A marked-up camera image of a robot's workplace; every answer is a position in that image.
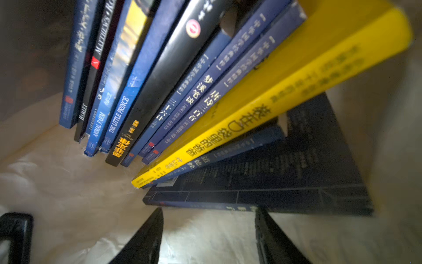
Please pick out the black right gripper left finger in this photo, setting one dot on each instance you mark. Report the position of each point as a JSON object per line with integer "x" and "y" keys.
{"x": 144, "y": 246}

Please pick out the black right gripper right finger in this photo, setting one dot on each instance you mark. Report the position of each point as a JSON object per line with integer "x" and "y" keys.
{"x": 273, "y": 245}

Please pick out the cream canvas tote bag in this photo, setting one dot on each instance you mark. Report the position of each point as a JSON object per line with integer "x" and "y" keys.
{"x": 85, "y": 210}

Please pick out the dark navy grid-cover book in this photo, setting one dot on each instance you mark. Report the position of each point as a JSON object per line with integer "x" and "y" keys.
{"x": 310, "y": 171}

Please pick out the yellow paperback book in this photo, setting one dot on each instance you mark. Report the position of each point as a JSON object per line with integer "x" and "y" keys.
{"x": 338, "y": 40}

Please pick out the navy book under yellow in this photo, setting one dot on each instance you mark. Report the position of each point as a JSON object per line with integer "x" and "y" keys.
{"x": 262, "y": 135}

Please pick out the navy far-left book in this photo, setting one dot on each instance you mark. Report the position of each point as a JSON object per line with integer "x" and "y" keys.
{"x": 87, "y": 16}

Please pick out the navy Chinese classics book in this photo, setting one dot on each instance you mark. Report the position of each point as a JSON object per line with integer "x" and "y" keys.
{"x": 177, "y": 106}

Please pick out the blue Animal Farm book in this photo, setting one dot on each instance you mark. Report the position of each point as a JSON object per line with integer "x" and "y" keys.
{"x": 133, "y": 26}

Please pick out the navy Chinese poetry book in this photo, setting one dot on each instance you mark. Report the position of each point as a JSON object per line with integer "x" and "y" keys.
{"x": 283, "y": 26}

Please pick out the blue Little Prince book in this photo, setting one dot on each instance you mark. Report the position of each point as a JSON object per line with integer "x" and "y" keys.
{"x": 162, "y": 25}

